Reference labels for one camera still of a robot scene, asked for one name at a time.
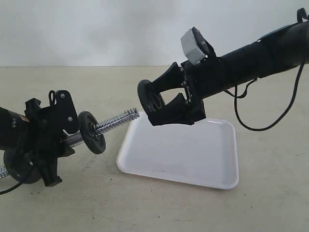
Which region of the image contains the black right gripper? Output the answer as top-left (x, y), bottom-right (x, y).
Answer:
top-left (147, 57), bottom-right (227, 126)

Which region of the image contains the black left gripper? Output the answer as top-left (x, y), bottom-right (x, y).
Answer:
top-left (15, 98), bottom-right (75, 187)

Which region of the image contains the black weight plate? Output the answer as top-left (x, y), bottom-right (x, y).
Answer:
top-left (137, 79), bottom-right (166, 122)
top-left (3, 149), bottom-right (42, 184)
top-left (78, 111), bottom-right (106, 154)

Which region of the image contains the chrome threaded dumbbell bar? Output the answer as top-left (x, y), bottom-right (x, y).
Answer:
top-left (0, 108), bottom-right (140, 179)

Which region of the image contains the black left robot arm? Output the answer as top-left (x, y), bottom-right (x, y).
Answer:
top-left (0, 99), bottom-right (79, 187)

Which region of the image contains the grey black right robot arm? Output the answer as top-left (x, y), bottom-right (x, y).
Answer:
top-left (138, 22), bottom-right (309, 126)

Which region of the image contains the white rectangular plastic tray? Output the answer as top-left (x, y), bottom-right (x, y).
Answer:
top-left (116, 112), bottom-right (239, 189)

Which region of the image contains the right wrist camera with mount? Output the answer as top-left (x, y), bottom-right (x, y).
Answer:
top-left (181, 27), bottom-right (216, 65)

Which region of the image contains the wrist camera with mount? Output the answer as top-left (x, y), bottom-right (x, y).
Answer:
top-left (181, 27), bottom-right (216, 65)
top-left (49, 90), bottom-right (80, 134)

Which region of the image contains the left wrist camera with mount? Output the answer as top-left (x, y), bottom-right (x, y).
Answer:
top-left (49, 90), bottom-right (80, 134)

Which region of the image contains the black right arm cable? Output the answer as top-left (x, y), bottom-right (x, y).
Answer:
top-left (223, 7), bottom-right (309, 131)

